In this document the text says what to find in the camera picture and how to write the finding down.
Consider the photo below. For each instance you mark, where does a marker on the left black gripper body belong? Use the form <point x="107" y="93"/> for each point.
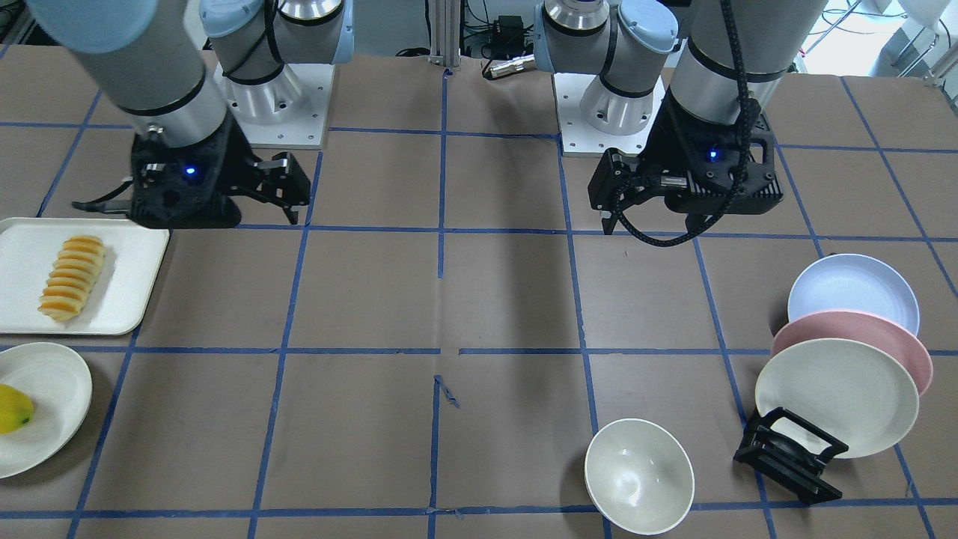
<point x="658" y="159"/>

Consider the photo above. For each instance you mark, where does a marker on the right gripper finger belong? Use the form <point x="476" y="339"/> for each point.
<point x="264" y="204"/>
<point x="282" y="180"/>

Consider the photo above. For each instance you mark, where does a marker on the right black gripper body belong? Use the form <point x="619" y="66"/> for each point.
<point x="238" y="166"/>

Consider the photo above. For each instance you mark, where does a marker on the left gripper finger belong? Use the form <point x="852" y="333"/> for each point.
<point x="614" y="168"/>
<point x="611" y="219"/>

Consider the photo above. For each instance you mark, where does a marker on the yellow sliced bread loaf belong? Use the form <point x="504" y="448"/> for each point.
<point x="74" y="273"/>

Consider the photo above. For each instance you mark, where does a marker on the blue plate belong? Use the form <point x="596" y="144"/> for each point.
<point x="847" y="281"/>

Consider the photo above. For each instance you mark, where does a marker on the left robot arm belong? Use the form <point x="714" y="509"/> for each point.
<point x="730" y="52"/>

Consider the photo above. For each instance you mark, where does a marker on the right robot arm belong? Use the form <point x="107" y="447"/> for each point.
<point x="141" y="56"/>

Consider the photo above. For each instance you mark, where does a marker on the pink plate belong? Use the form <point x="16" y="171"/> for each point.
<point x="885" y="335"/>

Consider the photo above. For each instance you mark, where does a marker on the cream plate with lemon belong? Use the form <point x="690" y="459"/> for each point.
<point x="59" y="383"/>

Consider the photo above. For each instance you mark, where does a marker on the cream plate in rack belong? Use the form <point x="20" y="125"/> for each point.
<point x="853" y="391"/>

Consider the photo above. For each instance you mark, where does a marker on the white rectangular tray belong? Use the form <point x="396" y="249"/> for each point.
<point x="117" y="304"/>

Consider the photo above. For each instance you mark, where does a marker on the cream bowl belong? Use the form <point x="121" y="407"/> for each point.
<point x="639" y="476"/>

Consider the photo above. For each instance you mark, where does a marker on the yellow lemon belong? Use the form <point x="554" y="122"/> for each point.
<point x="17" y="409"/>

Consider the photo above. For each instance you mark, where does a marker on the black dish rack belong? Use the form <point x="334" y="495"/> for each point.
<point x="785" y="461"/>

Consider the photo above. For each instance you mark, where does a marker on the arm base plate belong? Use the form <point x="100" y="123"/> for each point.
<point x="299" y="112"/>
<point x="593" y="120"/>

